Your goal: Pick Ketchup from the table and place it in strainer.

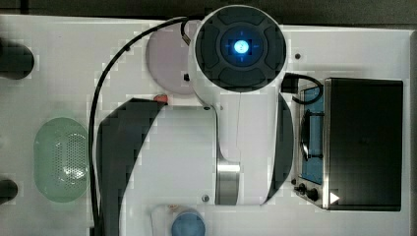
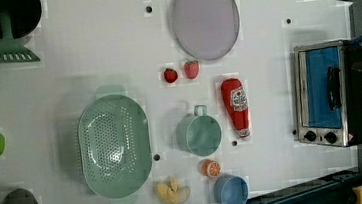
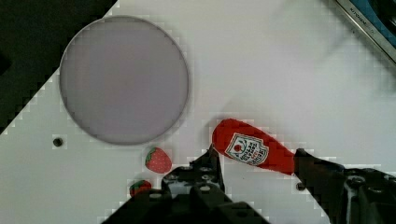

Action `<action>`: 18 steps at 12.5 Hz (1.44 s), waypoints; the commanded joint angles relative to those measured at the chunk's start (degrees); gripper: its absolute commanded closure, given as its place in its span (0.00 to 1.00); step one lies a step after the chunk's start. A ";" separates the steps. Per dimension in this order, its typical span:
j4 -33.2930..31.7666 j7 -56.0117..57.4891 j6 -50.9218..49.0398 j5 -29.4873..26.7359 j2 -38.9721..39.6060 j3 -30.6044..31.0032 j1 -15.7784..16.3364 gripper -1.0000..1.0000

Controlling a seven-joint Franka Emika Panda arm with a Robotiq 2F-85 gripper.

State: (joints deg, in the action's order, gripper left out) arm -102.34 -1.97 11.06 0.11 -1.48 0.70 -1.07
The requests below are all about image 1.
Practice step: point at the light red strawberry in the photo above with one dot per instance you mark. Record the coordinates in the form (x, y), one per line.
(161, 98)

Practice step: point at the blue cup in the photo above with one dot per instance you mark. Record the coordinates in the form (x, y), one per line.
(188, 223)

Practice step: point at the black pot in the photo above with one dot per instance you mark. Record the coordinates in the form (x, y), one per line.
(8, 190)
(16, 60)

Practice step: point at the silver toaster oven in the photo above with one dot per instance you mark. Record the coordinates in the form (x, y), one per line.
(349, 144)

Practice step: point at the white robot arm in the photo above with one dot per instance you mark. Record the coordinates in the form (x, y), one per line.
(161, 166)

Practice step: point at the green perforated strainer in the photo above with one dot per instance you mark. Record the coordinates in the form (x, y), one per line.
(61, 167)

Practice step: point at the black pot upper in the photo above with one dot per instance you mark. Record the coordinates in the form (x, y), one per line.
(16, 60)

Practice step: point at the lilac round plate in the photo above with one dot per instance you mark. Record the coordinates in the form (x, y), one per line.
(167, 60)

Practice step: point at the black pot lower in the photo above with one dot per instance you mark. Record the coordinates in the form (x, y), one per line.
(8, 190)

